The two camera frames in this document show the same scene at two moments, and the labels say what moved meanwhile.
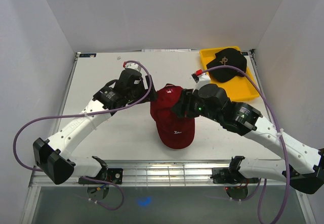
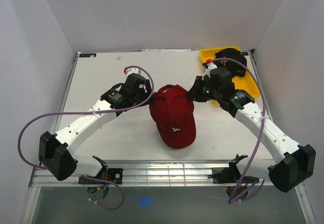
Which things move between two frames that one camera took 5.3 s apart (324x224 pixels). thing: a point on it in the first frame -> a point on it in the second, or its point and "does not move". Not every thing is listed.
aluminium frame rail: x=160 y=174 does not move
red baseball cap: x=174 y=131 does not move
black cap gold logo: x=228 y=56 does not move
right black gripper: x=184 y=103 -> x=194 y=93
